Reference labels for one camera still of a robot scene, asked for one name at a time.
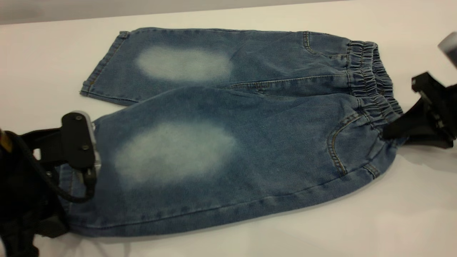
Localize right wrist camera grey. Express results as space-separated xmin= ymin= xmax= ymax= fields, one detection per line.
xmin=437 ymin=31 xmax=457 ymax=68

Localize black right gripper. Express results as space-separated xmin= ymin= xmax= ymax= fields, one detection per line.
xmin=383 ymin=72 xmax=457 ymax=149

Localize blue denim pants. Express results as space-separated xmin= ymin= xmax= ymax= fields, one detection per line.
xmin=59 ymin=27 xmax=406 ymax=238

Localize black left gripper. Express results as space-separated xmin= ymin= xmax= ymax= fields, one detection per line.
xmin=0 ymin=128 xmax=70 ymax=257

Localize left wrist camera black cable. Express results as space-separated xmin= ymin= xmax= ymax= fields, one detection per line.
xmin=14 ymin=134 xmax=97 ymax=204

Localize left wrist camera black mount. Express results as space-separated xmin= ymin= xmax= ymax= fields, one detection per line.
xmin=61 ymin=111 xmax=102 ymax=171

